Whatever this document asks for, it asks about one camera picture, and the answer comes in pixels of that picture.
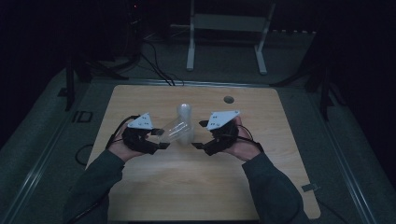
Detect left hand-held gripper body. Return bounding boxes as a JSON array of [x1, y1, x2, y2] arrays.
[[121, 112, 159, 156]]

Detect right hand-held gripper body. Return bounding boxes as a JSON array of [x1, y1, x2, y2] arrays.
[[203, 109, 242, 157]]

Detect single clear plastic cup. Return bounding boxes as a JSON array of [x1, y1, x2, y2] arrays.
[[160, 117, 191, 145]]

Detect person's left hand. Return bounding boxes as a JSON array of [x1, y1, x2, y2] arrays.
[[106, 121, 151, 163]]

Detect person's right hand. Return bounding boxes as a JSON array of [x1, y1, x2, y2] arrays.
[[222, 116, 262, 162]]

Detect black tripod stand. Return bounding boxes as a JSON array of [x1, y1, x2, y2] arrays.
[[57, 46, 130, 112], [269, 59, 347, 122]]

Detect white metal stand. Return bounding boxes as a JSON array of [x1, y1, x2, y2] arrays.
[[186, 0, 277, 76]]

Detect grey tape piece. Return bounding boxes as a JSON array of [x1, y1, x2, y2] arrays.
[[301, 183, 321, 193]]

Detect left hand-held gripper cable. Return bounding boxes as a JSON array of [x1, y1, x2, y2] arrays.
[[105, 115, 141, 150]]

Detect hand-held gripper cable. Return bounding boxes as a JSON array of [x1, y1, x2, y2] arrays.
[[236, 124, 265, 154], [105, 115, 141, 150]]

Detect right hand-held gripper cable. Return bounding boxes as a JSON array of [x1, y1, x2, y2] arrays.
[[236, 124, 265, 154]]

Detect black looped floor cable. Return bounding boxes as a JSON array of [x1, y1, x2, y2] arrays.
[[75, 143, 95, 167]]

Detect black floor cables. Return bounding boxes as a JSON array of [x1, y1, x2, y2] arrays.
[[139, 39, 185, 87]]

